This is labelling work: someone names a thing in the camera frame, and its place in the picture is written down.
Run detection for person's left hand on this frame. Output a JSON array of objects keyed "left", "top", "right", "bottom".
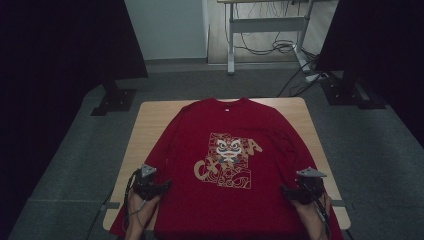
[{"left": 127, "top": 191, "right": 161, "bottom": 219}]

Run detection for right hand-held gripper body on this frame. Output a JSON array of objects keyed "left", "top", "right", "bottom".
[{"left": 295, "top": 167, "right": 328, "bottom": 205}]

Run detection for black floor cable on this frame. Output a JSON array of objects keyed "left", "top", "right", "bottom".
[{"left": 276, "top": 58, "right": 321, "bottom": 98}]

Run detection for white desk frame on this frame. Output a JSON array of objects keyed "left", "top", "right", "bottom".
[{"left": 217, "top": 0, "right": 316, "bottom": 75}]

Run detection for black stand base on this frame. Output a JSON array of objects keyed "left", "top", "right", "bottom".
[
  {"left": 320, "top": 71, "right": 388, "bottom": 110},
  {"left": 90, "top": 79, "right": 138, "bottom": 117}
]

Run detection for hanging black cables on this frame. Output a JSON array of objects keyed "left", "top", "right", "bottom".
[{"left": 233, "top": 0, "right": 301, "bottom": 56}]

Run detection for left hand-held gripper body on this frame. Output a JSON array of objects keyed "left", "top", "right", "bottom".
[{"left": 131, "top": 163, "right": 161, "bottom": 201}]

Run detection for left hand-held gripper cable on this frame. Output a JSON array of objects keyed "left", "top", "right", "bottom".
[{"left": 122, "top": 169, "right": 149, "bottom": 234}]

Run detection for red printed shirt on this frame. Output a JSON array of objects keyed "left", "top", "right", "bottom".
[{"left": 109, "top": 97, "right": 344, "bottom": 240}]

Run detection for black curtain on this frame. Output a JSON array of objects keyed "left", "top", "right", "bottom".
[
  {"left": 314, "top": 0, "right": 424, "bottom": 149},
  {"left": 0, "top": 0, "right": 149, "bottom": 240}
]

